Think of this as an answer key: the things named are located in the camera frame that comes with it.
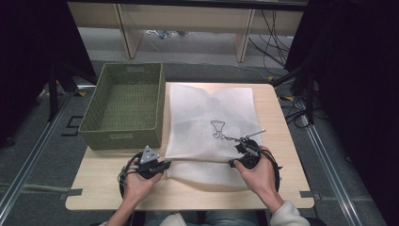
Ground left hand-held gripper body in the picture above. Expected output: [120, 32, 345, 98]
[136, 144, 165, 181]

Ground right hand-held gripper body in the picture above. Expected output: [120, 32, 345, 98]
[226, 128, 267, 170]

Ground green woven basket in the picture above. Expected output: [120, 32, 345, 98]
[78, 61, 167, 151]

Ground white mesh laundry bag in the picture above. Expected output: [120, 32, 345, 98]
[164, 83, 266, 193]

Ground person's left hand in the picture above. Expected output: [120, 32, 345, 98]
[120, 156, 164, 205]

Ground person's right hand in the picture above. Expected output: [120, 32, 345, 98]
[232, 145, 285, 215]

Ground black metal stand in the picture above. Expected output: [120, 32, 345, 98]
[271, 61, 318, 125]
[46, 61, 98, 122]

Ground grey floor tape strip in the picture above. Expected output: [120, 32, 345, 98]
[0, 183, 84, 201]

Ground dark curtain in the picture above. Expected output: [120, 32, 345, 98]
[283, 0, 399, 226]
[0, 0, 97, 149]

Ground light wooden shelf unit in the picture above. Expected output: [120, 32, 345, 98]
[67, 1, 310, 63]

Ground right hand-held gripper cable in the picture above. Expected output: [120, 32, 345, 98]
[258, 148, 283, 193]

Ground hand-held gripper cable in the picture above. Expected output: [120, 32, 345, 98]
[258, 148, 283, 193]
[117, 152, 146, 200]

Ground left hand-held gripper cable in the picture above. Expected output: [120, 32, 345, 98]
[117, 152, 146, 200]

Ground black floor cables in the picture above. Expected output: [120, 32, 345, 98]
[279, 93, 328, 130]

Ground aluminium floor rail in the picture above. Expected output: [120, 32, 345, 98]
[300, 115, 365, 226]
[0, 84, 92, 215]

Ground hanging black cables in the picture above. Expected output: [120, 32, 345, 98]
[248, 8, 294, 69]

